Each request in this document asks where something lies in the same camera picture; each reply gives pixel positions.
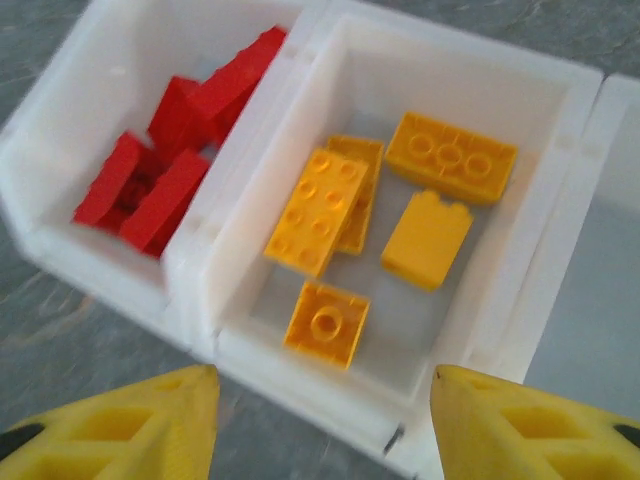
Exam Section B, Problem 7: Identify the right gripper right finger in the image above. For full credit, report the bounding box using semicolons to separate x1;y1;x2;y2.
430;363;640;480

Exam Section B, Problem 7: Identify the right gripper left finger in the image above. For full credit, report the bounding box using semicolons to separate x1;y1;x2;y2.
0;363;222;480

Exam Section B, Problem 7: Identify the yellow lego brick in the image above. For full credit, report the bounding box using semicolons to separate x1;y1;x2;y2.
325;134;386;256
282;279;372;371
384;110;519;207
379;188;475;294
263;147;371;279

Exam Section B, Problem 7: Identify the red lego brick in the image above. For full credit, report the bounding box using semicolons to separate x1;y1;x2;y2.
146;74;216;161
118;147;212;260
71;130;156;236
199;25;290;146

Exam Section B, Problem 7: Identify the white translucent plastic bin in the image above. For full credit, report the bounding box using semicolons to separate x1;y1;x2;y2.
394;74;640;480
0;0;326;346
164;0;606;461

